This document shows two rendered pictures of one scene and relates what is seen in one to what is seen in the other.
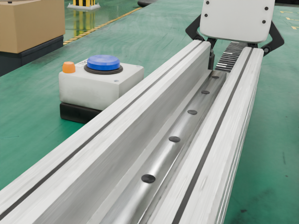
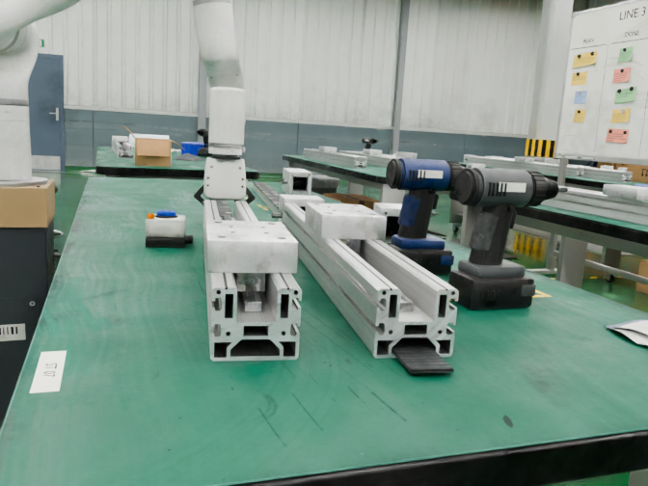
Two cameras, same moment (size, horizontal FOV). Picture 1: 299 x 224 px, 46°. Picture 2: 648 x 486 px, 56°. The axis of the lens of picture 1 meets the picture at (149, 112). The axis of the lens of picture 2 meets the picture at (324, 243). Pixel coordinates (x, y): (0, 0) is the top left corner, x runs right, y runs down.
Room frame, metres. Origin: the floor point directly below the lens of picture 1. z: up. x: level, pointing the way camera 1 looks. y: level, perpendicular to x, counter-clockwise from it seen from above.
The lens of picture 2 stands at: (-0.88, 0.43, 1.04)
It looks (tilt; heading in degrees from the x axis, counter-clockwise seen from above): 10 degrees down; 329
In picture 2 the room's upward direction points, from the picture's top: 3 degrees clockwise
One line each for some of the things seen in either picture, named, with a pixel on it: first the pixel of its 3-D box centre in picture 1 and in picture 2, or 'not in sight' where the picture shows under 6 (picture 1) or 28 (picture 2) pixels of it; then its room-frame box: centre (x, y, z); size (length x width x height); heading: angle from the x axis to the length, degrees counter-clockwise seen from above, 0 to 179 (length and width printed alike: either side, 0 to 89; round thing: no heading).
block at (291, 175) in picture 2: not in sight; (295, 182); (1.31, -0.72, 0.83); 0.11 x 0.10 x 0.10; 70
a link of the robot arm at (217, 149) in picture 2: not in sight; (227, 149); (0.53, -0.12, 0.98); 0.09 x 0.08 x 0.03; 71
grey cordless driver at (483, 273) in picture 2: not in sight; (510, 237); (-0.19, -0.33, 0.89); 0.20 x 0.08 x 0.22; 79
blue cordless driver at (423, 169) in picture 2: not in sight; (434, 216); (0.03, -0.36, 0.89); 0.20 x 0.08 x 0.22; 74
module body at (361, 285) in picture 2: not in sight; (340, 254); (0.04, -0.15, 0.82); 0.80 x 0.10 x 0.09; 161
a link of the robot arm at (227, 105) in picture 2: not in sight; (227, 116); (0.54, -0.12, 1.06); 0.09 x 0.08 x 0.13; 152
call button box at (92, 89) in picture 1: (109, 91); (170, 229); (0.41, 0.05, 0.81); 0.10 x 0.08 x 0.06; 71
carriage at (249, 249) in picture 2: not in sight; (247, 254); (-0.13, 0.11, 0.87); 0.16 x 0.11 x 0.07; 161
